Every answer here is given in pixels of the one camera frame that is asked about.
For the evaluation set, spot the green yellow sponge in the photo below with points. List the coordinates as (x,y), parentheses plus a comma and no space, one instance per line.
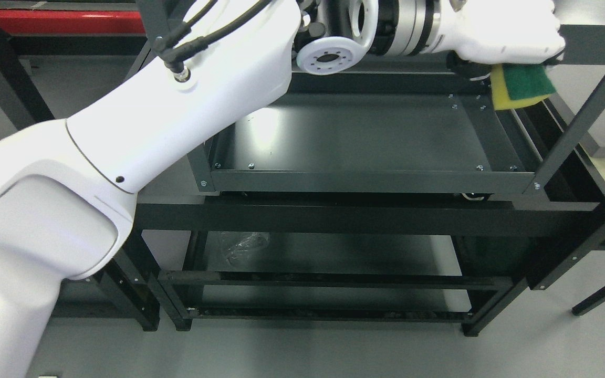
(516,86)

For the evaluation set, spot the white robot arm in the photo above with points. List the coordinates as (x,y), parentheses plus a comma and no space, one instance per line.
(68,187)

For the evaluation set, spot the clear plastic bag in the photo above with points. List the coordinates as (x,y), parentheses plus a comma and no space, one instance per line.
(239,249)

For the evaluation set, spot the red bar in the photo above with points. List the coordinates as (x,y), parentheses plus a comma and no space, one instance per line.
(70,22)

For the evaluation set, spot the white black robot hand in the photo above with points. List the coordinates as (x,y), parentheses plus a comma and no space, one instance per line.
(473,36)

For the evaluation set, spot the black low frame rack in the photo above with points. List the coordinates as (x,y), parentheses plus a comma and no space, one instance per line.
(356,256)

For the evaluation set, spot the grey metal shelf cart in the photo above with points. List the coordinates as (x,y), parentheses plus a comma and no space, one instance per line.
(395,123)

